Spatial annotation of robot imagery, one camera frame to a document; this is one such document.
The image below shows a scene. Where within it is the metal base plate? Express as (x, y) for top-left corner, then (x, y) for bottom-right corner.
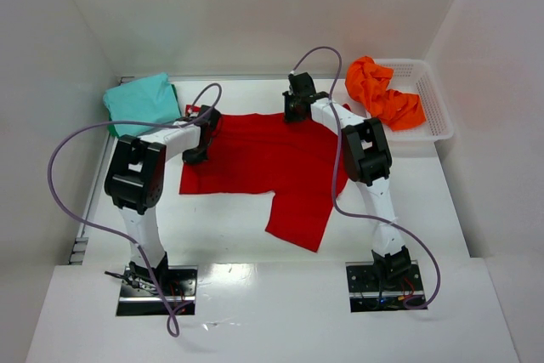
(345, 262), (426, 313)
(108, 266), (198, 317)

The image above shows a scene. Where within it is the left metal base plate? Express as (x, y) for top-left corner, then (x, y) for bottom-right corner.
(108, 266), (198, 317)

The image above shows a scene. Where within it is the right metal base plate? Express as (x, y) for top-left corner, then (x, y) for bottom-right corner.
(345, 262), (426, 313)

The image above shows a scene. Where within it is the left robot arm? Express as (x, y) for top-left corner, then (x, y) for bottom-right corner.
(105, 105), (222, 286)

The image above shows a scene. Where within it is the orange t shirt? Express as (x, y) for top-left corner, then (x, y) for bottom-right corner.
(344, 56), (426, 131)

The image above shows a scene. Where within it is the folded turquoise t shirt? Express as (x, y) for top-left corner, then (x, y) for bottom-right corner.
(103, 72), (182, 139)

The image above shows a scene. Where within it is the red t shirt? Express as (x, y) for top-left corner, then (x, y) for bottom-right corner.
(178, 113), (348, 252)

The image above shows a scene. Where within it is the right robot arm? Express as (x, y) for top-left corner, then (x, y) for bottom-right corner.
(283, 72), (411, 289)

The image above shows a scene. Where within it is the folded green t shirt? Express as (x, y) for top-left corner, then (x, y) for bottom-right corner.
(105, 83), (184, 138)

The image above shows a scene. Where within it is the white perforated plastic basket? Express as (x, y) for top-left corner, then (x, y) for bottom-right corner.
(375, 59), (454, 143)

